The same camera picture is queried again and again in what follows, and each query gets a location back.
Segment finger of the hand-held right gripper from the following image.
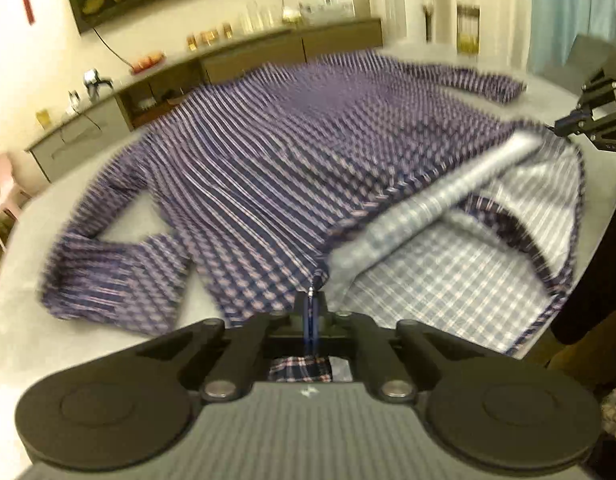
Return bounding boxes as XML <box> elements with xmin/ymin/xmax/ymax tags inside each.
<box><xmin>578</xmin><ymin>67</ymin><xmax>616</xmax><ymax>111</ymax></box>
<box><xmin>552</xmin><ymin>107</ymin><xmax>616</xmax><ymax>153</ymax></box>

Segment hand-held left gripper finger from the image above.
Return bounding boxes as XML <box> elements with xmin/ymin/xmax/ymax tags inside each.
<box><xmin>313</xmin><ymin>294</ymin><xmax>488</xmax><ymax>402</ymax></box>
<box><xmin>138</xmin><ymin>292</ymin><xmax>313</xmax><ymax>402</ymax></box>

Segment purple plaid shirt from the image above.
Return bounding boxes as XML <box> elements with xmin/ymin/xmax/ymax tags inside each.
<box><xmin>38</xmin><ymin>50</ymin><xmax>588</xmax><ymax>383</ymax></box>

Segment light curtain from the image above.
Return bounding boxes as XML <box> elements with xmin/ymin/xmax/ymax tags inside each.
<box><xmin>367</xmin><ymin>0</ymin><xmax>616</xmax><ymax>78</ymax></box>

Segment clear plastic boxes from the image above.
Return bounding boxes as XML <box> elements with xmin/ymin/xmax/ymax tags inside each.
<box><xmin>298</xmin><ymin>0</ymin><xmax>357</xmax><ymax>19</ymax></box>

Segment long grey low cabinet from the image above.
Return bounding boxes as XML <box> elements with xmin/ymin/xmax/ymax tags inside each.
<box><xmin>25</xmin><ymin>17</ymin><xmax>385</xmax><ymax>183</ymax></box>

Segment row of golden jars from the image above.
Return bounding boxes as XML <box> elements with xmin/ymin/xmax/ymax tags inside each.
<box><xmin>186</xmin><ymin>22</ymin><xmax>235</xmax><ymax>52</ymax></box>

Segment red fruit plate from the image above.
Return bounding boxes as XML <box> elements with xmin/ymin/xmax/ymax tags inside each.
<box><xmin>129</xmin><ymin>50</ymin><xmax>167</xmax><ymax>76</ymax></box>

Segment clear glass bottles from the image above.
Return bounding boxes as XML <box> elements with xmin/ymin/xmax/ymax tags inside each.
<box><xmin>238</xmin><ymin>1</ymin><xmax>279</xmax><ymax>34</ymax></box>

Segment small black white toy robot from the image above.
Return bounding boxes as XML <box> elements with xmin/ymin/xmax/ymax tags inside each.
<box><xmin>83</xmin><ymin>68</ymin><xmax>115</xmax><ymax>98</ymax></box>

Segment pink plastic chair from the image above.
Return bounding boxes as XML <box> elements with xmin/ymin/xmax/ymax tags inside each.
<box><xmin>0</xmin><ymin>152</ymin><xmax>35</xmax><ymax>256</ymax></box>

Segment black wall cable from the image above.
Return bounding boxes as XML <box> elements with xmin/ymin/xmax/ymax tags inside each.
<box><xmin>90</xmin><ymin>25</ymin><xmax>136</xmax><ymax>68</ymax></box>

